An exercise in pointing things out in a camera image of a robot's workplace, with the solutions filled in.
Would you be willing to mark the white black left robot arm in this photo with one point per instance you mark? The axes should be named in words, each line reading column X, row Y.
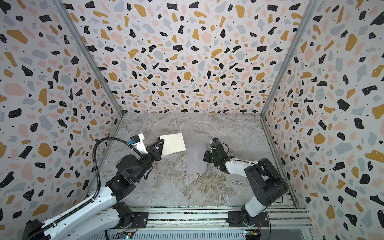
column 105, row 209

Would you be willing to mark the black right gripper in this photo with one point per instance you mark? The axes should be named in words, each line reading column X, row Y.
column 216, row 153

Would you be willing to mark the beige lined letter paper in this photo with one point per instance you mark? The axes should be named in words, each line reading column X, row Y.
column 173, row 143

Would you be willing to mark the aluminium corner post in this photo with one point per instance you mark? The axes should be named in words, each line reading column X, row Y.
column 65, row 16
column 290, row 54

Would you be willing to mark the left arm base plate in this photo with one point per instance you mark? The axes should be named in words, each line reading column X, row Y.
column 135, row 220

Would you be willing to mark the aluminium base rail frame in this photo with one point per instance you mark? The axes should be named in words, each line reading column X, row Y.
column 210, row 223

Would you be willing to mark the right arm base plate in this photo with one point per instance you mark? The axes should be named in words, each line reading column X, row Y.
column 241, row 219

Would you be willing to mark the left aluminium corner post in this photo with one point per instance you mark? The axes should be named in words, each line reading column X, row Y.
column 65, row 16

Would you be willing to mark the lavender envelope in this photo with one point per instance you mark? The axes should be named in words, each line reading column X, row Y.
column 195, row 158

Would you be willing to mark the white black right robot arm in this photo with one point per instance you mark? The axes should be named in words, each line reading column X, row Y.
column 266, row 183

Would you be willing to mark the right aluminium corner post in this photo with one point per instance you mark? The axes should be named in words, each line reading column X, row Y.
column 290, row 54

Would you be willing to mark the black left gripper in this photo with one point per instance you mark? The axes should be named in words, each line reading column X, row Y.
column 153, row 153

